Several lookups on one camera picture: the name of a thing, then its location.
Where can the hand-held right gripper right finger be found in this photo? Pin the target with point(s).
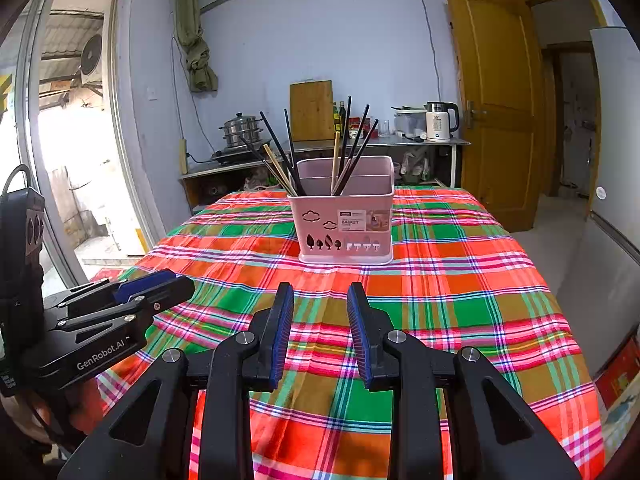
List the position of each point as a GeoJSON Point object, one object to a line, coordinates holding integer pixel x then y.
{"type": "Point", "coordinates": [357, 340]}

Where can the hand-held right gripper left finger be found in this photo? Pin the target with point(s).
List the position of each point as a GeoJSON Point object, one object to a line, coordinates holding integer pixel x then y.
{"type": "Point", "coordinates": [285, 340]}

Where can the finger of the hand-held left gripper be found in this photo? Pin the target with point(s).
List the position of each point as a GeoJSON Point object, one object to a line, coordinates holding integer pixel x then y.
{"type": "Point", "coordinates": [165, 297]}
{"type": "Point", "coordinates": [145, 282]}

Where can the pink plastic utensil basket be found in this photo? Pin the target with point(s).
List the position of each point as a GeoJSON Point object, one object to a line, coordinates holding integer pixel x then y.
{"type": "Point", "coordinates": [340, 220]}

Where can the black chopstick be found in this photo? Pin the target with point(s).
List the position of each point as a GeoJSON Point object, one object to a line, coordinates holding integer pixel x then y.
{"type": "Point", "coordinates": [359, 132]}
{"type": "Point", "coordinates": [362, 147]}
{"type": "Point", "coordinates": [346, 130]}
{"type": "Point", "coordinates": [275, 137]}
{"type": "Point", "coordinates": [290, 140]}
{"type": "Point", "coordinates": [255, 152]}

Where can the plaid tablecloth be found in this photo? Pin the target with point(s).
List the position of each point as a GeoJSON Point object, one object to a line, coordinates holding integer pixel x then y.
{"type": "Point", "coordinates": [450, 310]}

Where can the low wooden cabinet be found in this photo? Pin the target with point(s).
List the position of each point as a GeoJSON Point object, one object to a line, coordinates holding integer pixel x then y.
{"type": "Point", "coordinates": [220, 185]}

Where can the yellow power strip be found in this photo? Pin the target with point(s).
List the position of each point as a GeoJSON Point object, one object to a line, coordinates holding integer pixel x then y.
{"type": "Point", "coordinates": [183, 157]}

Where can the black induction cooker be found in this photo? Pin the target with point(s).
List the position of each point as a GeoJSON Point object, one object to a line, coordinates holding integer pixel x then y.
{"type": "Point", "coordinates": [240, 155]}

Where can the steel steamer pot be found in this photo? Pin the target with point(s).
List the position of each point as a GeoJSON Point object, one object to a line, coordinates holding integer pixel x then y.
{"type": "Point", "coordinates": [241, 131]}

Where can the red lidded jars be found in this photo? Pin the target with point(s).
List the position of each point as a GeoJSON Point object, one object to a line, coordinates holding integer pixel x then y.
{"type": "Point", "coordinates": [356, 127]}

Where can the drinking glass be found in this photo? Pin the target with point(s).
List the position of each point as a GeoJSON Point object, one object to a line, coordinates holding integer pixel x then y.
{"type": "Point", "coordinates": [383, 128]}

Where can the clear plastic storage container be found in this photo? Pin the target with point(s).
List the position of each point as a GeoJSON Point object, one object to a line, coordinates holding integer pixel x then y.
{"type": "Point", "coordinates": [410, 124]}

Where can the outdoor air conditioner unit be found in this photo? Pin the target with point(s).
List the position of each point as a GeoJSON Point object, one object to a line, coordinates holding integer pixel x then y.
{"type": "Point", "coordinates": [92, 60]}

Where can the wooden cutting board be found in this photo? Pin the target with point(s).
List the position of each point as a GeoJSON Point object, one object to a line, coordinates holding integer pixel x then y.
{"type": "Point", "coordinates": [311, 110]}

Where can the white electric kettle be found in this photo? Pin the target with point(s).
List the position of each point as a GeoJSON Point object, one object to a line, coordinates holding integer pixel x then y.
{"type": "Point", "coordinates": [440, 122]}

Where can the green curtain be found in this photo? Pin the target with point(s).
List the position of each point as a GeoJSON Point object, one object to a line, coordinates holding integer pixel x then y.
{"type": "Point", "coordinates": [197, 50]}

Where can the red printed carton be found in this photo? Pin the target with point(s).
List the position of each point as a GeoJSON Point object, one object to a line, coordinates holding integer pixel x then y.
{"type": "Point", "coordinates": [620, 375]}

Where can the yellow wooden door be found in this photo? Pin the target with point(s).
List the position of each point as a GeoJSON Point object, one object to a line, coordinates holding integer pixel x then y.
{"type": "Point", "coordinates": [495, 110]}

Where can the silver refrigerator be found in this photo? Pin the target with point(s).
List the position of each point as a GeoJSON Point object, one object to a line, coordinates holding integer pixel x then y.
{"type": "Point", "coordinates": [610, 185]}

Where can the white sliding door frame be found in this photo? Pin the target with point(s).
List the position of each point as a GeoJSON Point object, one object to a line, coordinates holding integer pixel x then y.
{"type": "Point", "coordinates": [127, 135]}

